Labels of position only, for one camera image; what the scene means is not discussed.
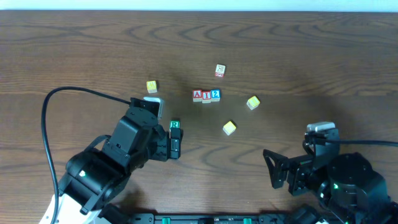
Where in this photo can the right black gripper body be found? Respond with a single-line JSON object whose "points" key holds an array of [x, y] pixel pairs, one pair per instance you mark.
{"points": [[294, 175]]}

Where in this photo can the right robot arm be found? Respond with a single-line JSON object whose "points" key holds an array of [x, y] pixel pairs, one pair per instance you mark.
{"points": [[345, 184]]}

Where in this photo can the red letter A block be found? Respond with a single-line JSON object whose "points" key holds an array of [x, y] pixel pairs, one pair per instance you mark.
{"points": [[197, 96]]}

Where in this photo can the red letter I block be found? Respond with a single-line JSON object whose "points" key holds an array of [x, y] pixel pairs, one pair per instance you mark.
{"points": [[206, 97]]}

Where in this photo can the yellow block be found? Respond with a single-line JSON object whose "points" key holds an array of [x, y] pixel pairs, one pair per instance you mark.
{"points": [[151, 86], [229, 128], [253, 102]]}

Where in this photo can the blue number 2 block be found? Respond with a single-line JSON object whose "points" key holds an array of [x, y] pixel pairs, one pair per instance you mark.
{"points": [[215, 95]]}

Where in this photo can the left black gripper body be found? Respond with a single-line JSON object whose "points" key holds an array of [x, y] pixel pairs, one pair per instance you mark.
{"points": [[162, 148]]}

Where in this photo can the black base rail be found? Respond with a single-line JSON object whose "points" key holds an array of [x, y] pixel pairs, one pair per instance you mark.
{"points": [[265, 218]]}

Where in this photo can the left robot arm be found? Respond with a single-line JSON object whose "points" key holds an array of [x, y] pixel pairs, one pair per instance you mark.
{"points": [[102, 170]]}

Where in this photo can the green letter R block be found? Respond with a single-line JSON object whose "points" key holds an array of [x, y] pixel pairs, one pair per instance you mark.
{"points": [[174, 124]]}

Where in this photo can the white red picture block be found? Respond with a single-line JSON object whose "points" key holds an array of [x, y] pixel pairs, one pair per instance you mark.
{"points": [[220, 70]]}

